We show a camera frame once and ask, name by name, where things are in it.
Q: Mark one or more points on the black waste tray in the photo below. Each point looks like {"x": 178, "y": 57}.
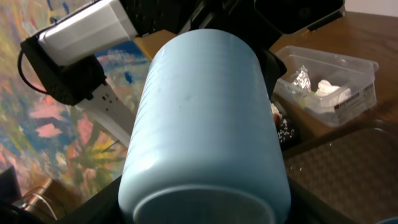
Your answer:
{"x": 297, "y": 139}

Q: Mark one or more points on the brown serving tray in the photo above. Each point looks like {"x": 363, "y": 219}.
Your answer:
{"x": 352, "y": 169}

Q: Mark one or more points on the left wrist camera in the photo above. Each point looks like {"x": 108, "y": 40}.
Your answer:
{"x": 98, "y": 27}

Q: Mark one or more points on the aluminium foil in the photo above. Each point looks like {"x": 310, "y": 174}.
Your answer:
{"x": 302, "y": 79}

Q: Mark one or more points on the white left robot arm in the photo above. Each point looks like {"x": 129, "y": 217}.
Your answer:
{"x": 260, "y": 23}

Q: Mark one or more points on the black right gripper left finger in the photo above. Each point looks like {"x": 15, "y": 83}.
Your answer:
{"x": 102, "y": 208}

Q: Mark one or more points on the white rice pile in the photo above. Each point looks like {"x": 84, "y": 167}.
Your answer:
{"x": 285, "y": 128}

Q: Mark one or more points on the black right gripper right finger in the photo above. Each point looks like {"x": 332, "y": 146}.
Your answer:
{"x": 308, "y": 209}

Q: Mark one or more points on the colourful painting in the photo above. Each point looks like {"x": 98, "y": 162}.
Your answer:
{"x": 41, "y": 137}

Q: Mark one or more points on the clear plastic bin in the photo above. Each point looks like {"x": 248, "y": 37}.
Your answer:
{"x": 357, "y": 74}

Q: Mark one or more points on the dark blue plate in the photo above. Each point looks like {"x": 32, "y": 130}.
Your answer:
{"x": 393, "y": 220}

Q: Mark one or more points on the light blue cup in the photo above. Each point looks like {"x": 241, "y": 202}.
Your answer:
{"x": 204, "y": 148}

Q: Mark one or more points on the white napkin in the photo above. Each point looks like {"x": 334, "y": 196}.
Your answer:
{"x": 325, "y": 88}

